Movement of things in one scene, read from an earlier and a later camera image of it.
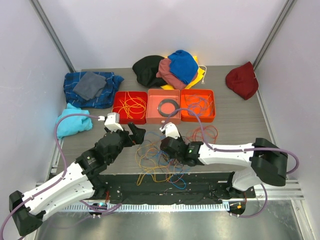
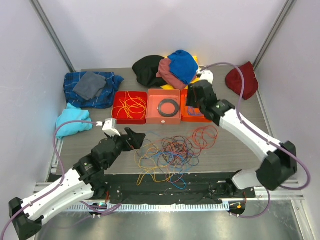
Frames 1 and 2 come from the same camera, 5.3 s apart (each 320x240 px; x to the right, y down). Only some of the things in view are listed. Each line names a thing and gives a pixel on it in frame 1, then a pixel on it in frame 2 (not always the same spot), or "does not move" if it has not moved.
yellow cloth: x=198 y=77 does not move
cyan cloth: x=74 y=124 does not move
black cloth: x=146 y=68 does not move
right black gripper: x=179 y=139 → x=190 y=96
